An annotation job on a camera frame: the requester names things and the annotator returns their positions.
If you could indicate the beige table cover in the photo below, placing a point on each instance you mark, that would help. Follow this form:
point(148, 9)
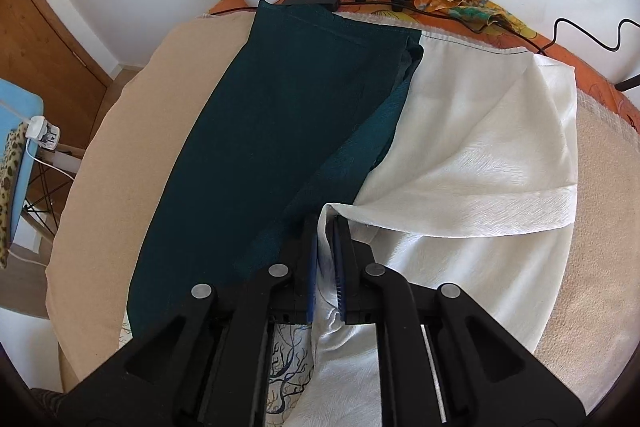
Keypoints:
point(150, 107)

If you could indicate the orange patterned tablecloth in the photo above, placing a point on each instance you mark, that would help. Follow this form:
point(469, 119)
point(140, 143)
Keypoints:
point(565, 52)

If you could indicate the white power plug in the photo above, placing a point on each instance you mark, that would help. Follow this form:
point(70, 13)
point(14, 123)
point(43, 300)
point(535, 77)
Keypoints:
point(42, 134)

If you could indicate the wooden door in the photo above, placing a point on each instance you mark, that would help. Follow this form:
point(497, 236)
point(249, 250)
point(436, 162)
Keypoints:
point(45, 42)

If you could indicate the light blue chair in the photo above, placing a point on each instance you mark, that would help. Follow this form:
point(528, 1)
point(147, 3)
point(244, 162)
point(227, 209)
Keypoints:
point(22, 142)

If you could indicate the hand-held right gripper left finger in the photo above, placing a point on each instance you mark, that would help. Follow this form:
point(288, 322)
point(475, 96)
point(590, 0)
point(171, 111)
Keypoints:
point(312, 257)

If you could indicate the leopard print cloth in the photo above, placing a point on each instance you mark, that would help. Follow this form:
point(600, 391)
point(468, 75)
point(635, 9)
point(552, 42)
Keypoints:
point(10, 187)

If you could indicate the white branch print cloth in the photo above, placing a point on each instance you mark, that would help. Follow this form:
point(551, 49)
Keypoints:
point(290, 372)

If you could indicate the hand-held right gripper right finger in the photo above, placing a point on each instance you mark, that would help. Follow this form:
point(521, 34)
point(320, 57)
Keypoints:
point(341, 257)

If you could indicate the white satin cloth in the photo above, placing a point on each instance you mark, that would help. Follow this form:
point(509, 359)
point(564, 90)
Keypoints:
point(465, 167)

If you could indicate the dark green cloth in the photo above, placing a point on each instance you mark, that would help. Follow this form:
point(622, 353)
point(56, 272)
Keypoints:
point(280, 117)

